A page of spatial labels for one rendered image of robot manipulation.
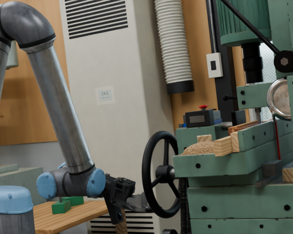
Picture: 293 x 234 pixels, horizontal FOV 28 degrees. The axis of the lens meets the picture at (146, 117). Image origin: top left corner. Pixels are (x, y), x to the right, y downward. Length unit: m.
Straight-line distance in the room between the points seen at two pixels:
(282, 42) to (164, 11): 1.61
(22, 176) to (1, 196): 2.29
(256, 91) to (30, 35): 0.68
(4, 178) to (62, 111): 1.93
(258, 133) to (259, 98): 0.16
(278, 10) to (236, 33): 0.13
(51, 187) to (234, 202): 0.66
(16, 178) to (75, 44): 0.94
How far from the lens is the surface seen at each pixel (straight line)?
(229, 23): 1.74
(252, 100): 1.76
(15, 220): 1.54
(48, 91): 1.81
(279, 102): 1.63
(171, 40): 3.21
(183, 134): 1.84
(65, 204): 3.11
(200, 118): 1.81
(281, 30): 1.70
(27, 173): 3.84
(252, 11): 1.73
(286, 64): 1.60
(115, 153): 3.32
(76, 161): 1.88
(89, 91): 3.39
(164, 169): 1.92
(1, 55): 1.81
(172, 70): 3.20
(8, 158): 4.32
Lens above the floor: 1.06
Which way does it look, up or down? 2 degrees down
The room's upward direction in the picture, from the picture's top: 7 degrees counter-clockwise
